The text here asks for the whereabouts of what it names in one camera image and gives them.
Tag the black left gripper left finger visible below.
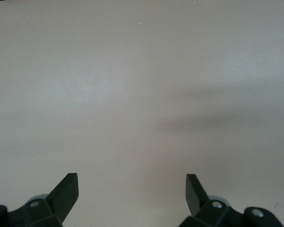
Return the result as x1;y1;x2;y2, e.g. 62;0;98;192
0;173;80;227

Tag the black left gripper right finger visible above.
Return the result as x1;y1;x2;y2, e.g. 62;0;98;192
178;174;284;227

